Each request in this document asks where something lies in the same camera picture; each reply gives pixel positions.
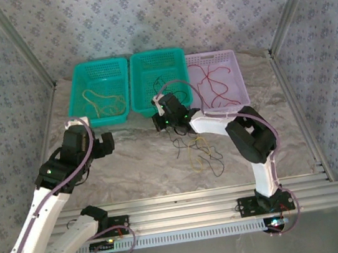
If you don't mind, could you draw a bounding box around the thin red cable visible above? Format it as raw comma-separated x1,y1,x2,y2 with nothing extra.
186,62,218,112

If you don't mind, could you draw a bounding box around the thin black cable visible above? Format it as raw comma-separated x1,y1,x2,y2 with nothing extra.
167,121,227,183

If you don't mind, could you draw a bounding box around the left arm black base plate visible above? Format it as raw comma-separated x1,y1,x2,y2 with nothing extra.
104,213,132,237

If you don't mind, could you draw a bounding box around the thick black cable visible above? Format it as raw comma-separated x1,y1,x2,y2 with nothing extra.
152,72,192,109

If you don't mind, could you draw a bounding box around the lavender plastic basket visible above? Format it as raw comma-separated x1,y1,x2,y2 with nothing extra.
183,46,253,120

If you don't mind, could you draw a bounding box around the aluminium frame post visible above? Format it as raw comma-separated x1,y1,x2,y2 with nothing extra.
0,0,58,96
259,0,334,57

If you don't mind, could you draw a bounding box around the aluminium side rail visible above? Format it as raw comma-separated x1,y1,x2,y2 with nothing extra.
267,41,338,253
0,80,80,251

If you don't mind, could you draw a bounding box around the tangle of coloured wires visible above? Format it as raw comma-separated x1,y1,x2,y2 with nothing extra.
185,135,216,175

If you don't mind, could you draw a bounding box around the thin yellow cable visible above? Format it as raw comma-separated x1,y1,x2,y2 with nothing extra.
81,84,129,121

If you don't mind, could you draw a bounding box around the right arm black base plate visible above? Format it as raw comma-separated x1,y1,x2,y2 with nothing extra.
236,189,296,219

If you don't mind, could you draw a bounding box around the white slotted cable duct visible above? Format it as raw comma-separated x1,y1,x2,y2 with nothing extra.
69,213,297,253

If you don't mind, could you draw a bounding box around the aluminium rail beam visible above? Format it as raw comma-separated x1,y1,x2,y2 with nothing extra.
47,168,338,248

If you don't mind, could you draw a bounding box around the teal plastic basket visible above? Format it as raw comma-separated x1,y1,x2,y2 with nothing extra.
62,55,137,131
123,45,195,122

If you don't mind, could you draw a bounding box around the small circuit board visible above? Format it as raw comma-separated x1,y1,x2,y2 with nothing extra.
264,216,290,232
89,239,117,253

